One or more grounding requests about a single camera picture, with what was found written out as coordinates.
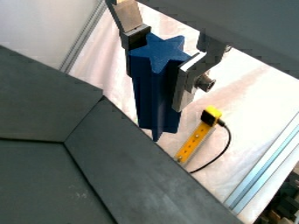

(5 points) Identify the black sensor cable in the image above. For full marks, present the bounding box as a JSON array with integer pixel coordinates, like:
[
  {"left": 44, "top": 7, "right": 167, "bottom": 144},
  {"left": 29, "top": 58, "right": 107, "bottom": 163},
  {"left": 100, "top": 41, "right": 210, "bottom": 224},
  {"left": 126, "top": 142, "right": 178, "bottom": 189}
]
[{"left": 188, "top": 118, "right": 232, "bottom": 175}]

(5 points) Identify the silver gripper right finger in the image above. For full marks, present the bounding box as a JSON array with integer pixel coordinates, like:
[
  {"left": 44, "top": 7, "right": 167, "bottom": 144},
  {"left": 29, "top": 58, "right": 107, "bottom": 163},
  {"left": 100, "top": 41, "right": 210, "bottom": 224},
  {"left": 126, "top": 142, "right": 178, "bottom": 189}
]
[{"left": 172, "top": 32, "right": 227, "bottom": 112}]

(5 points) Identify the aluminium frame rail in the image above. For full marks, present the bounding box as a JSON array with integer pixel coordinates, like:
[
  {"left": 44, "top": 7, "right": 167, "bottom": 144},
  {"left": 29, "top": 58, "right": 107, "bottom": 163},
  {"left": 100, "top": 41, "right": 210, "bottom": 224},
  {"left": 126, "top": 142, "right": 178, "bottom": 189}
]
[{"left": 224, "top": 112, "right": 299, "bottom": 214}]

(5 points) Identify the yellow sensor bracket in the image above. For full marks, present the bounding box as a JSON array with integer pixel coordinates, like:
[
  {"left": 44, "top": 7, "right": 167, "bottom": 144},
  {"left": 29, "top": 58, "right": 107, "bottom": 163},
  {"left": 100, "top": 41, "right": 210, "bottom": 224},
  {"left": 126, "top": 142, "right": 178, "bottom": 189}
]
[{"left": 174, "top": 106, "right": 222, "bottom": 165}]

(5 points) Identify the blue star prism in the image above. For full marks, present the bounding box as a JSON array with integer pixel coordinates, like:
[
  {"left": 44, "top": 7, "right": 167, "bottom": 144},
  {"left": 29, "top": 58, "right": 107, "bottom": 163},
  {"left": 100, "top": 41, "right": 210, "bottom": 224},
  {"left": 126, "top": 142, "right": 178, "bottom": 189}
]
[{"left": 128, "top": 33, "right": 191, "bottom": 142}]

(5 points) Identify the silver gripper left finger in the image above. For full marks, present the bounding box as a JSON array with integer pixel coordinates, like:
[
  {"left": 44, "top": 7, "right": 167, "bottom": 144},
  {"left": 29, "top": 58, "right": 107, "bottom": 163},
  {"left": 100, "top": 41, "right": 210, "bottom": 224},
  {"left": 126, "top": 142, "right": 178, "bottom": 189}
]
[{"left": 105, "top": 0, "right": 151, "bottom": 75}]

